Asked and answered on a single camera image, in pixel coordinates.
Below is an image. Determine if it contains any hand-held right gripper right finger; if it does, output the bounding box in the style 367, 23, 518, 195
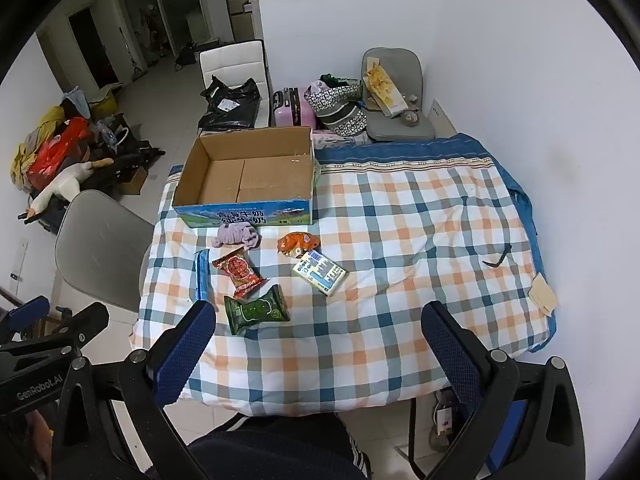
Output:
421, 301, 586, 480

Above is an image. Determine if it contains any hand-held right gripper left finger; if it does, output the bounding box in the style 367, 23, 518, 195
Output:
52, 301, 217, 480

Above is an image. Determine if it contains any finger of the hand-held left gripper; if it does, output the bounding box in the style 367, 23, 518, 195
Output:
30, 302, 110, 348
0, 296, 51, 333

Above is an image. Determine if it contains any thin blue white packet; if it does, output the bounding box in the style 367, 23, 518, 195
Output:
193, 249, 213, 306

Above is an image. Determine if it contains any green snack packet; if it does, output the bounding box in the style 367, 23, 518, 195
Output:
223, 284, 291, 336

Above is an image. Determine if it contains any red snack packet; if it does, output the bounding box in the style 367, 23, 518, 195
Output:
211, 246, 264, 301

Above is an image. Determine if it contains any purple cloth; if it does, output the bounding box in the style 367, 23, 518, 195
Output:
212, 222, 262, 251

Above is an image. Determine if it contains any white blue tissue pack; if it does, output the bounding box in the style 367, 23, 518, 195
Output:
291, 250, 347, 297

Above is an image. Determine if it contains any orange snack packet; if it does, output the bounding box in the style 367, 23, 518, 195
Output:
277, 231, 321, 258

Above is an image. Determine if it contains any grey plastic chair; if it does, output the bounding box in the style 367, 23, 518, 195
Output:
54, 191, 156, 326

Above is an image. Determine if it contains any beige card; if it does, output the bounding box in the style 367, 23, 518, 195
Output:
529, 272, 559, 317

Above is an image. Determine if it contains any plaid blanket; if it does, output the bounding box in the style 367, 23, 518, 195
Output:
129, 132, 558, 417

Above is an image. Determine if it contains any white goose plush toy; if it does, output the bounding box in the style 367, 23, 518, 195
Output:
26, 157, 116, 218

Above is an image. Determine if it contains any person's leg in dark trousers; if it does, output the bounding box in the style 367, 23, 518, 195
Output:
187, 412, 373, 480

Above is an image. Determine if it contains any small brown cardboard box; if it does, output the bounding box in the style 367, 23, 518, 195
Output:
117, 165, 149, 196

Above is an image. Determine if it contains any yellow cloth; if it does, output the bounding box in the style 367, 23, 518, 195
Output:
11, 105, 66, 191

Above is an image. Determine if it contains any red plastic bag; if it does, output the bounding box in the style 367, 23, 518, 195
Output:
26, 116, 93, 190

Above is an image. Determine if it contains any grey padded chair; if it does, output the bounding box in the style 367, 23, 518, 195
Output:
361, 47, 437, 142

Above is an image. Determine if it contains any black plastic bag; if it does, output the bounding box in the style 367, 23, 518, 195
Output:
197, 75, 262, 133

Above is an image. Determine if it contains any floral fabric bundle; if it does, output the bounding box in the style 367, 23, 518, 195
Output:
311, 129, 371, 148

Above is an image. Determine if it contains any black white patterned tote bag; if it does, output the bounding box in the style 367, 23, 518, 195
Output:
304, 74, 373, 138

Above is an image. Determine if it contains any pink suitcase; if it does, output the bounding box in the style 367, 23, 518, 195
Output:
272, 86, 318, 128

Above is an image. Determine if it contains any yellow chips bag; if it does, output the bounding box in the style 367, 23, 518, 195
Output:
362, 57, 408, 118

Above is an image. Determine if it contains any white cushioned chair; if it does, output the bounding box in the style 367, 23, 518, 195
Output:
198, 40, 271, 131

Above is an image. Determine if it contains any black strap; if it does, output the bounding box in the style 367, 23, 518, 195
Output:
481, 242, 513, 267

